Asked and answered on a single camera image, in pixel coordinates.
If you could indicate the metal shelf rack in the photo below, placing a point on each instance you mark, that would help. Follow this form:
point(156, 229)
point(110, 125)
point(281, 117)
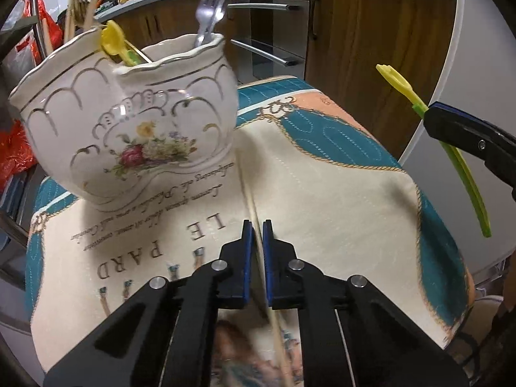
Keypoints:
point(10, 225)

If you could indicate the red plastic bag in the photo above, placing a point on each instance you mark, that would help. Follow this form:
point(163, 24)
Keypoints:
point(38, 24)
point(12, 149)

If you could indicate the stainless built-in oven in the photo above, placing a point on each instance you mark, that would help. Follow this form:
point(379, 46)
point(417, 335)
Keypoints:
point(278, 40)

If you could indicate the white floral ceramic utensil holder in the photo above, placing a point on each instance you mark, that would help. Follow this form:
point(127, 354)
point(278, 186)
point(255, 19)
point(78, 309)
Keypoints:
point(80, 109)

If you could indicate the yellow-green plastic spoon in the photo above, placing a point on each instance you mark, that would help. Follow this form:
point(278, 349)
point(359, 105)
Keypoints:
point(399, 81)

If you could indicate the white plastic bag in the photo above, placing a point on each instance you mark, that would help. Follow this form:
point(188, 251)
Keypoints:
point(18, 56)

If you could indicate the printed teal beige tablecloth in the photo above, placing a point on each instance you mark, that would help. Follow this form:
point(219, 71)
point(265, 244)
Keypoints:
point(342, 209)

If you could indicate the tall wooden cabinet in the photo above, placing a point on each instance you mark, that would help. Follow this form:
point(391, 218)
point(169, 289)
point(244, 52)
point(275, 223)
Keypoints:
point(363, 48)

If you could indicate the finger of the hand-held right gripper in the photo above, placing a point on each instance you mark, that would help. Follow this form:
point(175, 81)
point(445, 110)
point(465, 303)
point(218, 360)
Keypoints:
point(455, 112)
point(467, 137)

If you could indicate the gold metal fork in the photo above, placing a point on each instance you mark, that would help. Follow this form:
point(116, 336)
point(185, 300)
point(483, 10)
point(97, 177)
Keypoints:
point(80, 4)

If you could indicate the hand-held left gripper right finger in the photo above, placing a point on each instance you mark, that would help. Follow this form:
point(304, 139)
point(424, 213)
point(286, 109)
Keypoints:
point(269, 268)

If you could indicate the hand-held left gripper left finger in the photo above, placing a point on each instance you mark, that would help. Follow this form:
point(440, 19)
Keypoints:
point(246, 268)

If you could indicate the silver metal fork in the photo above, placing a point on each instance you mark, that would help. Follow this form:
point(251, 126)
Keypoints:
point(205, 14)

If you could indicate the wooden base cabinet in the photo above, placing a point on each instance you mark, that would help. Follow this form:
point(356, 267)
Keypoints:
point(161, 24)

